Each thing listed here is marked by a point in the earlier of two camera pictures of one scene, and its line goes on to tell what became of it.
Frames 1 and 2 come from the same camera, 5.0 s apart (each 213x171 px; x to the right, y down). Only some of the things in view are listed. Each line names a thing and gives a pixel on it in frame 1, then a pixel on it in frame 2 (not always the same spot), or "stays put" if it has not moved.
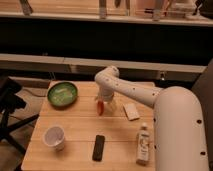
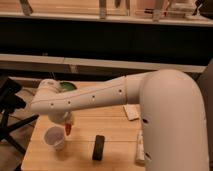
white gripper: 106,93 → 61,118
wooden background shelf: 176,12 stays put
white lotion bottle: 143,141 stays put
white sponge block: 131,111 stays put
